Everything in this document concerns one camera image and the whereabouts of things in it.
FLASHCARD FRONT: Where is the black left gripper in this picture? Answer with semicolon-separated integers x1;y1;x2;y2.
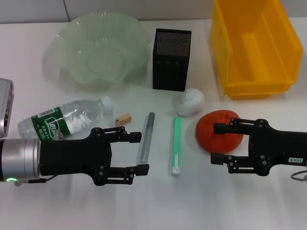
39;126;151;187

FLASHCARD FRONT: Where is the clear water bottle green label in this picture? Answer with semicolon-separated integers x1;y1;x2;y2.
17;95;115;145

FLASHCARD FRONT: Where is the grey right gripper cable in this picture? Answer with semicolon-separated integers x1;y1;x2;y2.
289;169;307;182

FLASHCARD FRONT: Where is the small tan wooden block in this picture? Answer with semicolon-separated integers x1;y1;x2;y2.
114;114;133;127

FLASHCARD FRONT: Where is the black mesh pen holder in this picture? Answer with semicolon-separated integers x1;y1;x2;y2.
152;28;192;92

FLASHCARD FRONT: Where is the green pen white end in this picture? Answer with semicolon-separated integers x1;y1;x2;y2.
171;116;183;177

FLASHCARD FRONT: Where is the pale green wavy fruit plate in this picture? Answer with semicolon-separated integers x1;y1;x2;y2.
43;13;152;92

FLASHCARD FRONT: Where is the grey pen in clear sleeve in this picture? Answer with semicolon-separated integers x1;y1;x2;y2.
136;112;156;166

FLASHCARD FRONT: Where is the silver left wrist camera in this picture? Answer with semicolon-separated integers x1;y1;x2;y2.
0;78;14;139

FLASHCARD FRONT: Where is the orange fruit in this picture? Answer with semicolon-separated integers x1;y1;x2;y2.
195;109;243;154

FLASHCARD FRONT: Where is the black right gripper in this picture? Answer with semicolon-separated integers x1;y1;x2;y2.
210;117;307;177

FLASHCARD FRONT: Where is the white paper ball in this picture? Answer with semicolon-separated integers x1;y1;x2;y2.
172;88;206;117

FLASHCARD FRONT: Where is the yellow plastic bin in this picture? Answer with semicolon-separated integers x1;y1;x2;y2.
210;0;303;100

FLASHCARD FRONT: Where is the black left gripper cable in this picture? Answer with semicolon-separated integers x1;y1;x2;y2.
13;176;58;187

